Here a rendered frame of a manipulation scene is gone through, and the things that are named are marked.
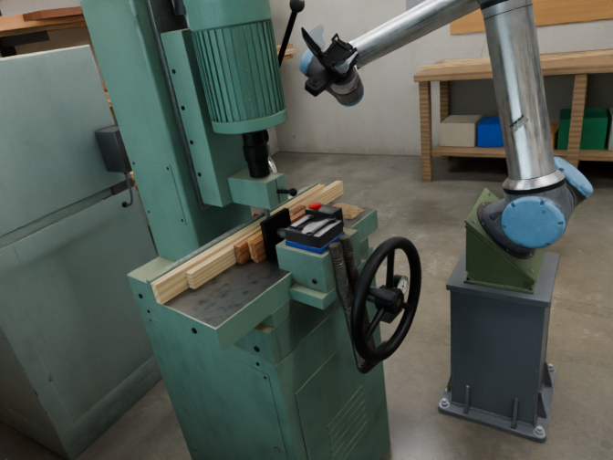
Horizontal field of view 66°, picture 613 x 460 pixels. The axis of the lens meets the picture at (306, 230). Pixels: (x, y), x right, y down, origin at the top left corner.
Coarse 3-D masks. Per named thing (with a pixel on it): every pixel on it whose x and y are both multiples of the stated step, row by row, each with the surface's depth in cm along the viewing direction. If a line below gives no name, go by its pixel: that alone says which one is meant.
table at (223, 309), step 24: (360, 216) 127; (360, 240) 127; (240, 264) 113; (264, 264) 111; (192, 288) 105; (216, 288) 104; (240, 288) 102; (264, 288) 101; (288, 288) 106; (312, 288) 104; (336, 288) 104; (168, 312) 101; (192, 312) 97; (216, 312) 95; (240, 312) 95; (264, 312) 101; (192, 336) 98; (216, 336) 91; (240, 336) 96
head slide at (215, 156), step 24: (168, 48) 107; (192, 48) 105; (192, 72) 106; (192, 96) 109; (192, 120) 112; (192, 144) 116; (216, 144) 115; (240, 144) 121; (216, 168) 116; (240, 168) 122; (216, 192) 118
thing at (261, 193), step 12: (228, 180) 119; (240, 180) 116; (252, 180) 114; (264, 180) 113; (276, 180) 114; (240, 192) 118; (252, 192) 115; (264, 192) 113; (252, 204) 117; (264, 204) 115; (276, 204) 115
